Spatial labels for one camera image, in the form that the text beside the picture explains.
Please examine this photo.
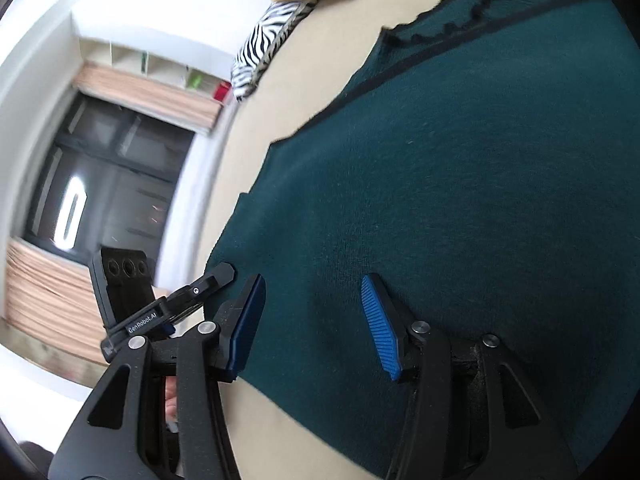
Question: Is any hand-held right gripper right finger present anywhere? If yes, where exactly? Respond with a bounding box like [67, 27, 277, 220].
[361, 273, 583, 480]

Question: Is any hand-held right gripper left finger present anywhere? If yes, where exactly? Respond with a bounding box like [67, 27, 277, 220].
[47, 274, 267, 480]

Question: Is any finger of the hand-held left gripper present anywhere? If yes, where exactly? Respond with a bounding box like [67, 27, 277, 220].
[162, 261, 237, 318]

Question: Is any dark green sweater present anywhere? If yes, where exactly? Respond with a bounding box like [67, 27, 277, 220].
[205, 0, 640, 480]

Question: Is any beige striped curtain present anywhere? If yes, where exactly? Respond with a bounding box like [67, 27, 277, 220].
[75, 61, 224, 134]
[4, 239, 168, 367]

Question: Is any dark window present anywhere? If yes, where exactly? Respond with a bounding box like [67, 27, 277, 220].
[22, 94, 197, 272]

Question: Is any bed with beige sheet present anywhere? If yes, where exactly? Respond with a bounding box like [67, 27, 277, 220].
[197, 0, 601, 480]

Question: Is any zebra print pillow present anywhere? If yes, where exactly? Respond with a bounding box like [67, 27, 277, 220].
[231, 0, 321, 103]

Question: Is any white wall shelf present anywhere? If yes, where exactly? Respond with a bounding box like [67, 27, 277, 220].
[77, 35, 237, 107]

